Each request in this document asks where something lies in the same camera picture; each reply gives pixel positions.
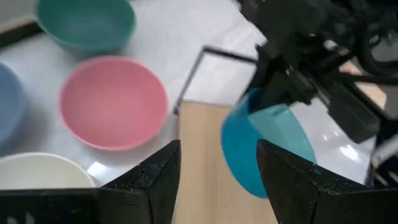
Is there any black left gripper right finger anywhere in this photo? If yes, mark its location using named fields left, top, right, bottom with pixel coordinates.
left=256, top=139, right=398, bottom=224

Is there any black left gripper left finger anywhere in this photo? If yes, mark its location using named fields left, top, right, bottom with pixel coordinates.
left=0, top=139, right=182, bottom=224

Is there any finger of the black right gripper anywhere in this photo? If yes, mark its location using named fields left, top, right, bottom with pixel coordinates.
left=259, top=67, right=296, bottom=111
left=248, top=45, right=271, bottom=91

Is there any white bowl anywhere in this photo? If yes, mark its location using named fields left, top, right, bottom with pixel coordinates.
left=0, top=152, right=97, bottom=190

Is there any cyan blue bowl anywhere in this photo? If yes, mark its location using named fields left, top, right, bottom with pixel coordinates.
left=220, top=88, right=317, bottom=199

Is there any teal bowl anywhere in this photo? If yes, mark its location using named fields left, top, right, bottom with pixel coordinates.
left=34, top=0, right=137, bottom=57

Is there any slate blue bowl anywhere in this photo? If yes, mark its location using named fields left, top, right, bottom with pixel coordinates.
left=0, top=60, right=27, bottom=147

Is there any wooden dish rack tray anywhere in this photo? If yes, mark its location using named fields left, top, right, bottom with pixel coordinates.
left=172, top=45, right=280, bottom=224

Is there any light pink bowl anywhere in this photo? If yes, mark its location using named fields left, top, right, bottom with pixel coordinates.
left=58, top=55, right=169, bottom=152

